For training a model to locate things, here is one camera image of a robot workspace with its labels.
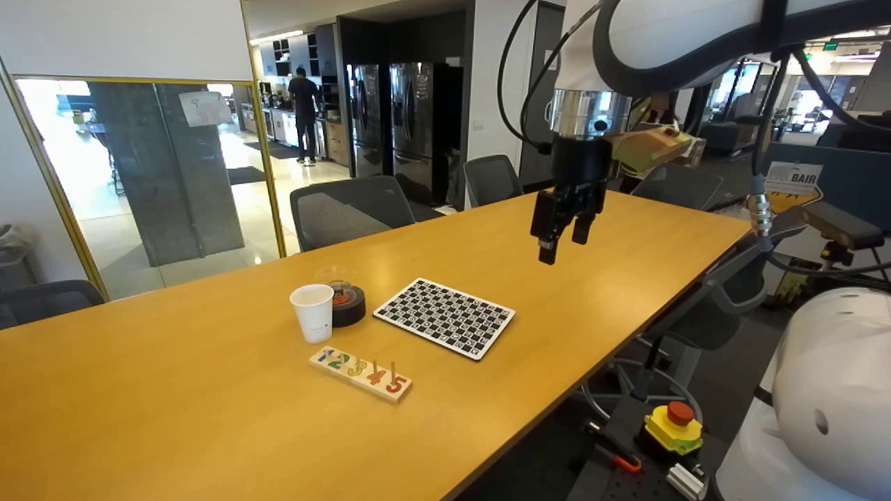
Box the dark grey office chair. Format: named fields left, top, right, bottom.
left=0, top=279, right=105, bottom=330
left=631, top=165, right=728, bottom=213
left=287, top=173, right=418, bottom=252
left=461, top=152, right=524, bottom=209

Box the yellow red emergency stop button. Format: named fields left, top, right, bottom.
left=643, top=397, right=707, bottom=455

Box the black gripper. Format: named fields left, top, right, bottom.
left=528, top=133, right=614, bottom=266

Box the black floor mat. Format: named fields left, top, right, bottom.
left=226, top=165, right=269, bottom=185

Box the wooden number puzzle board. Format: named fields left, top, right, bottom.
left=305, top=345, right=414, bottom=405

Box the seated person dark hair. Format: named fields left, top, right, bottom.
left=643, top=88, right=682, bottom=131

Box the black white marker board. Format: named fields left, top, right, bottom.
left=369, top=274, right=517, bottom=364

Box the small white grey box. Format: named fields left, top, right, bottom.
left=664, top=460, right=709, bottom=501

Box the black tape roll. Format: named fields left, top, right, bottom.
left=327, top=281, right=368, bottom=327

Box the yellow framed glass partition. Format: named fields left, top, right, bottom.
left=0, top=57, right=288, bottom=304

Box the white paper sheet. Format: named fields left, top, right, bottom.
left=178, top=88, right=234, bottom=131

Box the steel refrigerator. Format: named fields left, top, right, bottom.
left=343, top=60, right=387, bottom=177
left=387, top=57, right=436, bottom=197

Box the person in dark clothes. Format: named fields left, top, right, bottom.
left=287, top=64, right=319, bottom=166

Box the black office chair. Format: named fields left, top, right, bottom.
left=579, top=209, right=813, bottom=428

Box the white paper cup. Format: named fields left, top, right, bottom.
left=287, top=281, right=337, bottom=348

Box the black orange handled clamp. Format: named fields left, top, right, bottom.
left=585, top=421, right=645, bottom=479

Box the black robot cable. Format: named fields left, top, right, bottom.
left=494, top=0, right=891, bottom=281

